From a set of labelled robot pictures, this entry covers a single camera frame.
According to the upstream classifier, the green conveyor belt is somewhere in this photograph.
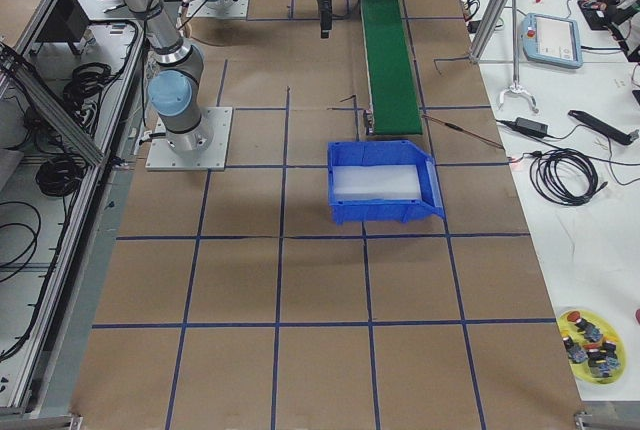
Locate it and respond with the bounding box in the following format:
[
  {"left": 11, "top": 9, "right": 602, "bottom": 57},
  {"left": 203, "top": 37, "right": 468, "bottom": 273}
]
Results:
[{"left": 361, "top": 0, "right": 422, "bottom": 136}]

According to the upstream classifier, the white foam pad right bin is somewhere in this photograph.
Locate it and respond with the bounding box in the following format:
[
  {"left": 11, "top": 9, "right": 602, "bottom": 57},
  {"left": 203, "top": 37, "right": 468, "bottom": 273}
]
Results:
[{"left": 331, "top": 165, "right": 421, "bottom": 201}]

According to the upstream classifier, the grey claw stand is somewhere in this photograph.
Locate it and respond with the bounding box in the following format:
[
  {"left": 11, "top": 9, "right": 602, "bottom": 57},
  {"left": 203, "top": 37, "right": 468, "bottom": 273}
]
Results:
[{"left": 498, "top": 0, "right": 539, "bottom": 114}]

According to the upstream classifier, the blue plastic bin right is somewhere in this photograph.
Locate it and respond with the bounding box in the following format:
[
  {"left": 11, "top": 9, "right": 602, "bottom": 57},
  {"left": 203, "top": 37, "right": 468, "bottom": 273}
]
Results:
[{"left": 327, "top": 140, "right": 444, "bottom": 224}]

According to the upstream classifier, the teach pendant tablet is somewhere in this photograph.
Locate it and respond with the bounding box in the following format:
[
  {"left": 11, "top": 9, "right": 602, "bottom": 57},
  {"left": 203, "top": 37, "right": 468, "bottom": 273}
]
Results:
[{"left": 521, "top": 13, "right": 583, "bottom": 69}]

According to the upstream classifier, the black power adapter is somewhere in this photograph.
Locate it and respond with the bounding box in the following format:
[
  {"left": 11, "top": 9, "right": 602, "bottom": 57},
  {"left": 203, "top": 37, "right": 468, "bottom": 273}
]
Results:
[{"left": 514, "top": 117, "right": 548, "bottom": 138}]

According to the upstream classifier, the black flat bar tool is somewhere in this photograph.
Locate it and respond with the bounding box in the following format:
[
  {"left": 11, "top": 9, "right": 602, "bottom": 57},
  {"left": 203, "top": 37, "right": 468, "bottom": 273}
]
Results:
[{"left": 568, "top": 109, "right": 639, "bottom": 146}]

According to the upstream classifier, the yellow plate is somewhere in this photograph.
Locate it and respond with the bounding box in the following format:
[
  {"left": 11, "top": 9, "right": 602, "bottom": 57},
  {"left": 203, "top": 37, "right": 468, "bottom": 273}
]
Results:
[{"left": 557, "top": 309, "right": 627, "bottom": 385}]

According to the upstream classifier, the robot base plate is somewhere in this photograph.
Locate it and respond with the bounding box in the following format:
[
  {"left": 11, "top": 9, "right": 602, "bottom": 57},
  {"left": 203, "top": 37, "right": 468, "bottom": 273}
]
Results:
[
  {"left": 185, "top": 0, "right": 249, "bottom": 20},
  {"left": 145, "top": 107, "right": 233, "bottom": 171}
]

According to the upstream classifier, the aluminium frame post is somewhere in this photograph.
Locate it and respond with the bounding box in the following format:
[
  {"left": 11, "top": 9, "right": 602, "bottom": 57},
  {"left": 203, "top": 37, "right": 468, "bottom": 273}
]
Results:
[{"left": 469, "top": 0, "right": 507, "bottom": 63}]

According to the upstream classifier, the aluminium rack frame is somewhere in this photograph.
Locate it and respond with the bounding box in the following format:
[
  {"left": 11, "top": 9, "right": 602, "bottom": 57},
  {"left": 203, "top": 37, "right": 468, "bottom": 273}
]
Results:
[{"left": 1, "top": 0, "right": 143, "bottom": 418}]

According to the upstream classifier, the coiled black cable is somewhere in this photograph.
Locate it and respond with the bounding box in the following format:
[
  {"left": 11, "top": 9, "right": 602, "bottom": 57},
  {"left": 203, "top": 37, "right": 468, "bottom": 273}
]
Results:
[{"left": 528, "top": 148, "right": 601, "bottom": 207}]

